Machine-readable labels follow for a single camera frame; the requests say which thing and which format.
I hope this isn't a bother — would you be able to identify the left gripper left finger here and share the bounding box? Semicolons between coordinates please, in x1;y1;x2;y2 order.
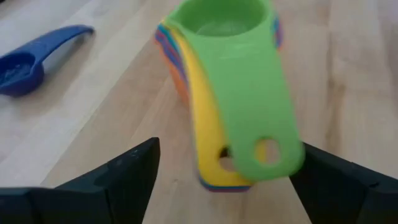
0;137;161;224

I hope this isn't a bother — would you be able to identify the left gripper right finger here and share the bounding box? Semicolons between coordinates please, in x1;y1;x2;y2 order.
289;142;398;224

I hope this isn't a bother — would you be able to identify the yellow measuring cup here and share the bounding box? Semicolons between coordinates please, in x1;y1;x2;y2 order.
161;18;253;187

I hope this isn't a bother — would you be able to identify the orange measuring cup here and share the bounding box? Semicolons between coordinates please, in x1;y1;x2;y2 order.
158;40;191;108

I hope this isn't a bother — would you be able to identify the green measuring cup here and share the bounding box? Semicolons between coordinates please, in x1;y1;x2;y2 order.
167;0;306;182

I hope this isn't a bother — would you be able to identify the small navy measuring cup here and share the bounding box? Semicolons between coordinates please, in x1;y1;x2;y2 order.
0;24;95;98

